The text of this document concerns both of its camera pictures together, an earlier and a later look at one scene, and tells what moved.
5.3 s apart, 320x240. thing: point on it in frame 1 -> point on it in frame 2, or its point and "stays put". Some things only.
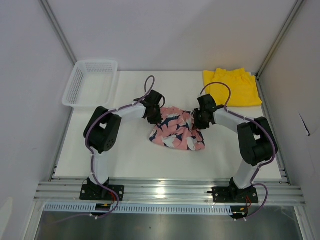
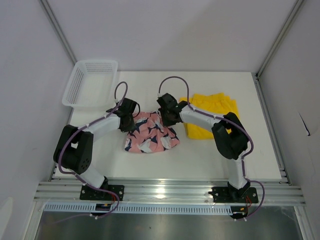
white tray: x=92 y=84 stays put
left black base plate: x=96 y=192 stays put
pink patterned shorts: x=177 y=130 -> x=149 y=134
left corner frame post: x=55 y=27 stays put
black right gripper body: x=199 y=121 -> x=166 y=120
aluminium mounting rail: x=161 y=191 stays put
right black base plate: x=234 y=195 stays put
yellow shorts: x=244 y=88 -> x=215 y=104
